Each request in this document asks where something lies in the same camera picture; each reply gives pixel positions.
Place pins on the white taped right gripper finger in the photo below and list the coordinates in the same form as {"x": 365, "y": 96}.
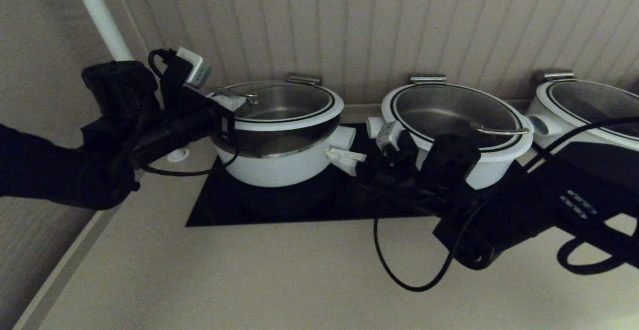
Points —
{"x": 347, "y": 156}
{"x": 352, "y": 168}

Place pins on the wide black glass cooktop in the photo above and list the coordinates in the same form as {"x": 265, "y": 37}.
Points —
{"x": 224, "y": 205}

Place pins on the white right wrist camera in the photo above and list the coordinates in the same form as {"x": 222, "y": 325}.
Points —
{"x": 388, "y": 135}

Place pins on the white metal pole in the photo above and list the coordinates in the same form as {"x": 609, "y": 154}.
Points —
{"x": 100, "y": 15}

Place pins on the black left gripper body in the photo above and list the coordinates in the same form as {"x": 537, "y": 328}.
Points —
{"x": 199, "y": 120}

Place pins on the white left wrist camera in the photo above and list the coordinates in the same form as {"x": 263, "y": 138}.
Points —
{"x": 194, "y": 68}

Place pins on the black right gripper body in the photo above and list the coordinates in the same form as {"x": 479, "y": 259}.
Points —
{"x": 394, "y": 175}

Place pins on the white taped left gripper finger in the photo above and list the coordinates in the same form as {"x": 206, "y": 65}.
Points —
{"x": 227, "y": 98}
{"x": 233, "y": 106}

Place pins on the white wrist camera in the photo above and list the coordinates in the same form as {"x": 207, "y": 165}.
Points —
{"x": 388, "y": 135}
{"x": 194, "y": 68}

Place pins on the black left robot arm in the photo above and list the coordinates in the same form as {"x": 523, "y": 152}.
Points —
{"x": 50, "y": 170}

